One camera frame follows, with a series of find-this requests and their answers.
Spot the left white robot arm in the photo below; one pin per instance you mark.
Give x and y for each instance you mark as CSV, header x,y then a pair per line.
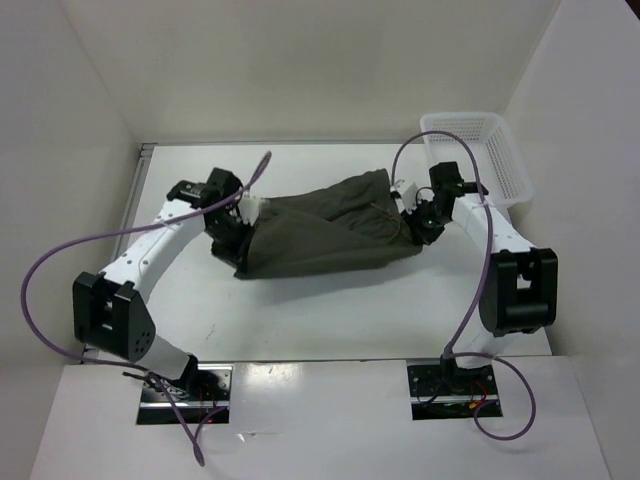
x,y
109,308

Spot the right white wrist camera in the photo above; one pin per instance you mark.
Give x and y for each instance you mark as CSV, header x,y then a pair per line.
x,y
405,196

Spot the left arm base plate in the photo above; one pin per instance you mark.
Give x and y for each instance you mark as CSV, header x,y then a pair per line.
x,y
208,404

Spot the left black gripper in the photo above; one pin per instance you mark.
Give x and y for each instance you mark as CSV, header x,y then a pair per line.
x,y
236,256

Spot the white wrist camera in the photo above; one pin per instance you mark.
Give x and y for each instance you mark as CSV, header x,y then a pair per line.
x,y
405,196
250,208

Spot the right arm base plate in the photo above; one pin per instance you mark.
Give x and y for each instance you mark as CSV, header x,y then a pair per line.
x,y
435,395

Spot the olive green shorts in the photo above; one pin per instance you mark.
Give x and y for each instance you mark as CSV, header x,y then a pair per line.
x,y
349,226

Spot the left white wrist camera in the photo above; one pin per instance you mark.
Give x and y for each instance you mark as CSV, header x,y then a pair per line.
x,y
250,208

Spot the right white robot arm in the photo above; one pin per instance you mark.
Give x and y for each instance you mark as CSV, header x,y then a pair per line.
x,y
517,292

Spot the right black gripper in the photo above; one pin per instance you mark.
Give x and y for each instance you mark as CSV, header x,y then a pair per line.
x,y
421,235

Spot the white plastic basket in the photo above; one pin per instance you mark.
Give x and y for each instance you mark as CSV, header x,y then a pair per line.
x,y
500,163

